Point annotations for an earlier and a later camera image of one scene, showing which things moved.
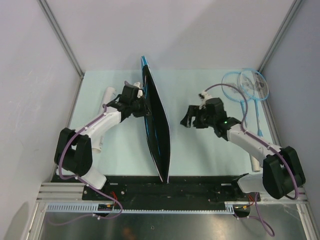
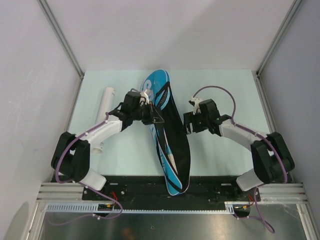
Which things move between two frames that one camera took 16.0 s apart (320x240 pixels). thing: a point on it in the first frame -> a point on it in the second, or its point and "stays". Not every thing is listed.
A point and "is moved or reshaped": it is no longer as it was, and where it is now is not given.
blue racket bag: x=158 y=124 is moved or reshaped
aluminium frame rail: x=58 y=193 stays
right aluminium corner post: x=290 y=15 stays
